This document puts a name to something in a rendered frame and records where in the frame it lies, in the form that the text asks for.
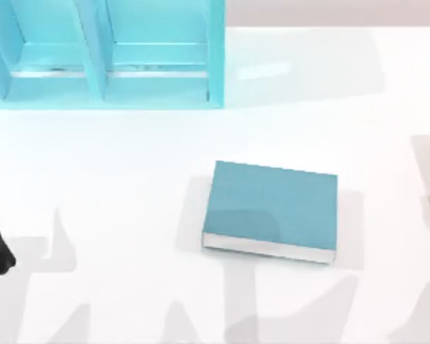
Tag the teal book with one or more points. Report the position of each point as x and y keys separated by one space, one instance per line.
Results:
x=268 y=208

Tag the light blue rack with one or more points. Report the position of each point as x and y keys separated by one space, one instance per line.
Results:
x=93 y=53

